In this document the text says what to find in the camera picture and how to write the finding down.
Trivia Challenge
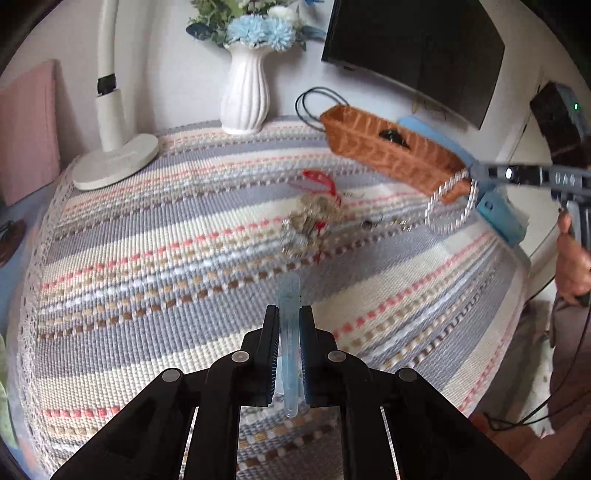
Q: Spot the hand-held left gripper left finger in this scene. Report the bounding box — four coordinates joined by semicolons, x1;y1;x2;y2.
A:
51;305;280;480

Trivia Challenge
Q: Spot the light blue box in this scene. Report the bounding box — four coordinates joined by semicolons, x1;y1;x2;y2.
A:
397;115;530;246

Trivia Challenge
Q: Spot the black item in basket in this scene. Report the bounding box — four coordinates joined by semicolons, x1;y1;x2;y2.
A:
379;129;411;149

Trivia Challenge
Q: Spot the person's right hand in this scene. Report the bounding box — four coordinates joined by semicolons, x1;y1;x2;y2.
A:
555;207;591;306

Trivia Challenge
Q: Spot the green cloth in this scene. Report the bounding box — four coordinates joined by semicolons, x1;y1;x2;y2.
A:
0;332;20;449

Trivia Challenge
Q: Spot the pile of silver jewelry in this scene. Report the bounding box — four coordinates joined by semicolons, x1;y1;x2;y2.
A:
281;191;348;260

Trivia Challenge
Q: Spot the white ribbed vase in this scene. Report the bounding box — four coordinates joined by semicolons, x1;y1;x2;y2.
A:
220;44;271;136

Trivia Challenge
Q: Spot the white desk lamp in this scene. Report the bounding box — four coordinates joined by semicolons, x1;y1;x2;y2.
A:
71;0;160;192

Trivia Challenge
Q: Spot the blue and white flower bouquet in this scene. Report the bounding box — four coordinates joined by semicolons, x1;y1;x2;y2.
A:
187;0;327;52

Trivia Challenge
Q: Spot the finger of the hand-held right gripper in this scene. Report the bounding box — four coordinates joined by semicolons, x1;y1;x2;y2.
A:
470;162;553;189

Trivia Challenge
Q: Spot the striped woven tablecloth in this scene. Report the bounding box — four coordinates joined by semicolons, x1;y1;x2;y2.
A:
18;115;532;480

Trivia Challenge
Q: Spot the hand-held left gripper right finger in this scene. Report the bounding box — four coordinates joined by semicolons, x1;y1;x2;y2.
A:
299;305;532;480

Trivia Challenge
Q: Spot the black power cable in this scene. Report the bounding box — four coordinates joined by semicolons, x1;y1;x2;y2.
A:
482;272;562;433

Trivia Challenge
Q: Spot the black monitor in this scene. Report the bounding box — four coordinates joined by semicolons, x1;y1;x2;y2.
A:
321;0;506;131

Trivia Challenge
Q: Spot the brown wicker basket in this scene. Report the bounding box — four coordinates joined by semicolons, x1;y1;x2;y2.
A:
320;105;472;204

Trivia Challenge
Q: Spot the dark round object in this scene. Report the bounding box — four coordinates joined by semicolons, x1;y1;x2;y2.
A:
0;219;27;267

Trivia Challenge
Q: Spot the clear blue plastic tube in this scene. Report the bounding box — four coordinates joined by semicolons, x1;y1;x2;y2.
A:
278;273;302;420

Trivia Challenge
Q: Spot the pink cushion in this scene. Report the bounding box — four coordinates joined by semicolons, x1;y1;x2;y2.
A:
0;59;62;208

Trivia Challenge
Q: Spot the thin black cable loop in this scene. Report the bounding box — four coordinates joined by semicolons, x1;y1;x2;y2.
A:
295;87;352;130

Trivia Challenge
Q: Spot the person's right forearm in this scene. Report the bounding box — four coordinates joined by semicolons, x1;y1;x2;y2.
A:
549;294;591;416

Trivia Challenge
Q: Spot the silver twisted bangle bracelet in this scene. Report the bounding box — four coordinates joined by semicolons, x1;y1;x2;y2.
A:
425;168;479;232

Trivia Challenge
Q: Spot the red ribbon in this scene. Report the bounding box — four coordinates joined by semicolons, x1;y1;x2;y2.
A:
301;169;343;205

